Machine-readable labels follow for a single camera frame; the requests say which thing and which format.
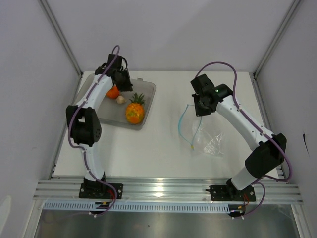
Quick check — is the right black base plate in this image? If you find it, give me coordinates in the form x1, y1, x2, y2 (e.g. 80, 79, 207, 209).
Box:
205, 185, 256, 202

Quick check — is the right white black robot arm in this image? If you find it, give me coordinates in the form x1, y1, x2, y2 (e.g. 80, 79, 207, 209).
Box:
191, 74, 286, 200

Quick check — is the small orange pumpkin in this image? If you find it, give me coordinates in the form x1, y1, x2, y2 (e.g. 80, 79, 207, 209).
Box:
106, 85, 120, 100

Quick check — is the aluminium frame post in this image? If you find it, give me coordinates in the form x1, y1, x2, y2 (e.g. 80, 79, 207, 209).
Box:
38, 0, 83, 75
253, 0, 304, 79

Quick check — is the clear grey plastic bin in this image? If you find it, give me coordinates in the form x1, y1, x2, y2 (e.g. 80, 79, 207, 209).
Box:
96, 71, 156, 130

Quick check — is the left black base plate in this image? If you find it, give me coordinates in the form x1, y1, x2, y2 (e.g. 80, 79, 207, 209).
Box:
79, 181, 123, 199

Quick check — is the right aluminium frame post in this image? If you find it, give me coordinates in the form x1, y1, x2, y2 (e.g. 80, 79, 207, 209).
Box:
253, 0, 304, 79

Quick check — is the aluminium mounting rail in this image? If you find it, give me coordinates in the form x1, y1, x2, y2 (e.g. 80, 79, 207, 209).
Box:
33, 176, 303, 205

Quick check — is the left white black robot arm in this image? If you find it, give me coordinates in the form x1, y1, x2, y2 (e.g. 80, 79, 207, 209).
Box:
66, 53, 133, 198

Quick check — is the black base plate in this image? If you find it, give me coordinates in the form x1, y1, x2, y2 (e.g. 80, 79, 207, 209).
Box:
79, 181, 123, 199
205, 185, 256, 202

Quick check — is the slotted white cable duct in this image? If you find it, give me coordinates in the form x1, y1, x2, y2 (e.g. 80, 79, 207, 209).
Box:
43, 200, 230, 214

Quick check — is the orange toy pineapple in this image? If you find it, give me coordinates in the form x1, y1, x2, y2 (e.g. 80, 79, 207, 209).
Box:
125, 93, 146, 124

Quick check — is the beige garlic bulb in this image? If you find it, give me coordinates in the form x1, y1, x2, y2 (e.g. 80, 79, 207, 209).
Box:
116, 96, 127, 105

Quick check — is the clear zip top bag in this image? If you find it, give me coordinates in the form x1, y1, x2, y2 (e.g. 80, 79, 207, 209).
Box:
178, 104, 225, 158

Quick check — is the left aluminium frame post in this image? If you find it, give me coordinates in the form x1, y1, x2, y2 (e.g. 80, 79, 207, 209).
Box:
38, 0, 83, 75

